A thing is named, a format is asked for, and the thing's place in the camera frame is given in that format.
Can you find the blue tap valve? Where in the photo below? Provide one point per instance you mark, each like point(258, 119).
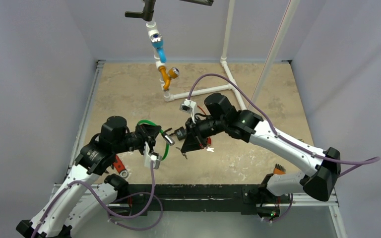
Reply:
point(157, 43)

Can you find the red handled adjustable wrench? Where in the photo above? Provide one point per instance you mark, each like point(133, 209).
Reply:
point(120, 168)

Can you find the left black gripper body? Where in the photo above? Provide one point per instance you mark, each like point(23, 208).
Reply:
point(143, 137)

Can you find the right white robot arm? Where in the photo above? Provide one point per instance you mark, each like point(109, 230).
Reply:
point(319, 169)

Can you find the white pole with red stripe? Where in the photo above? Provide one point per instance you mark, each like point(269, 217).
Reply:
point(283, 27)

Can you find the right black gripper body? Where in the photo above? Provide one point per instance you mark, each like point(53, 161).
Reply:
point(195, 135)

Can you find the green cable lock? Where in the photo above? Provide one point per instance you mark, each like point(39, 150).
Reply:
point(168, 139)

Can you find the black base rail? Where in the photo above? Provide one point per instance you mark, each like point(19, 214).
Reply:
point(246, 199)

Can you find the red cable lock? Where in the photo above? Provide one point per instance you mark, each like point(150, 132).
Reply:
point(209, 141)

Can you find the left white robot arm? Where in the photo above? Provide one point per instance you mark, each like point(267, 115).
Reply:
point(75, 202)

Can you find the white PVC pipe frame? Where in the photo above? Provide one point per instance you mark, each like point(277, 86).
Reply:
point(151, 28)

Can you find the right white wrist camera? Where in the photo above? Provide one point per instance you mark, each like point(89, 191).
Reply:
point(189, 107)

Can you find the silver key bunch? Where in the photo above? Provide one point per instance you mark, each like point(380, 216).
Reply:
point(182, 153)

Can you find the orange tap valve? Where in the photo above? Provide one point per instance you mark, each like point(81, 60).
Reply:
point(168, 75)

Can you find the black crank handle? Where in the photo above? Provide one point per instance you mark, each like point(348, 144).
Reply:
point(148, 9)

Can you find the orange hex key set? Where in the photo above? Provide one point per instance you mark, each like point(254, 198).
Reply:
point(279, 170)

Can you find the black padlock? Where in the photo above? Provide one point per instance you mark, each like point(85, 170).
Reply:
point(180, 133)

